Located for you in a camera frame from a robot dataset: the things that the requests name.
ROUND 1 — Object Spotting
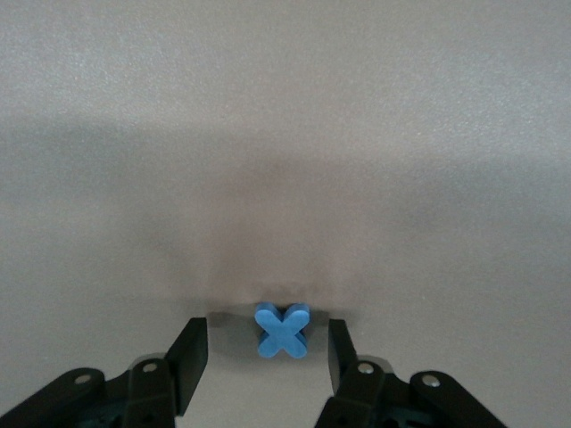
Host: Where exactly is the blue lowercase letter x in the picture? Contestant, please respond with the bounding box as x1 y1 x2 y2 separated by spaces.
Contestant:
253 301 310 360

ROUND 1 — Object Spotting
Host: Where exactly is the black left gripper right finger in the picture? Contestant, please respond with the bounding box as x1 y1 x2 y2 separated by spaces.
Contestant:
314 318 509 428

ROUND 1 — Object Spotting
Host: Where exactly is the brown table mat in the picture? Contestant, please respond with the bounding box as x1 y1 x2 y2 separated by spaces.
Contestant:
0 0 571 428

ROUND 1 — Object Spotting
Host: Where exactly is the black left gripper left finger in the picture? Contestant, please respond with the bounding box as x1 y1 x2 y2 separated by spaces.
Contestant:
0 317 210 428

